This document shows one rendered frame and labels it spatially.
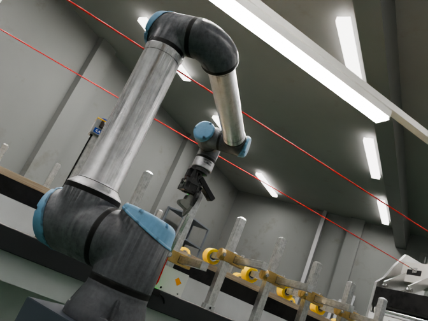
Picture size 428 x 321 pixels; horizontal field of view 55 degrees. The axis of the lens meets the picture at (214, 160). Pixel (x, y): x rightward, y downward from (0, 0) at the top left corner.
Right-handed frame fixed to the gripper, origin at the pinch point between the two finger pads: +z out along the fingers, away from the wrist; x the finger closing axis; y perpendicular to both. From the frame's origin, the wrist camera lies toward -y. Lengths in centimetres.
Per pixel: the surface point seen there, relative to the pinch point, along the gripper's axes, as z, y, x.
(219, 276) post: 16.6, -28.8, -5.7
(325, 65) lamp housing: -133, -59, -35
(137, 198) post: 2.6, 20.3, -6.1
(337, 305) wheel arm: 7, -82, 12
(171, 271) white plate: 23.5, -6.5, -5.2
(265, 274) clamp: 7, -51, -5
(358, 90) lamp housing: -134, -89, -34
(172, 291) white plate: 30.4, -10.8, -5.1
